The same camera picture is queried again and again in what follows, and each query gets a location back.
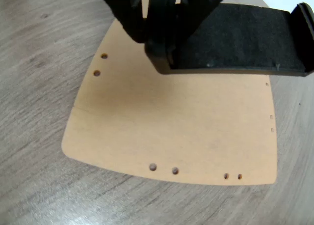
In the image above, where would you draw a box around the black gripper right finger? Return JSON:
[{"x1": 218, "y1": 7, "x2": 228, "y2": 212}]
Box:
[{"x1": 172, "y1": 0, "x2": 229, "y2": 54}]

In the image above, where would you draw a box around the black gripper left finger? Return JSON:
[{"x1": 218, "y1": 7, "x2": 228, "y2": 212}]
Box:
[{"x1": 98, "y1": 0, "x2": 148, "y2": 44}]

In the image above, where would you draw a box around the black block with raised ends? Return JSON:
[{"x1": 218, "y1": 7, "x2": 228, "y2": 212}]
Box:
[{"x1": 144, "y1": 0, "x2": 314, "y2": 78}]

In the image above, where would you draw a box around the tan square board with holes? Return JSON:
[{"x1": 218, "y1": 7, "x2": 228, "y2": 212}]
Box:
[{"x1": 61, "y1": 0, "x2": 279, "y2": 186}]

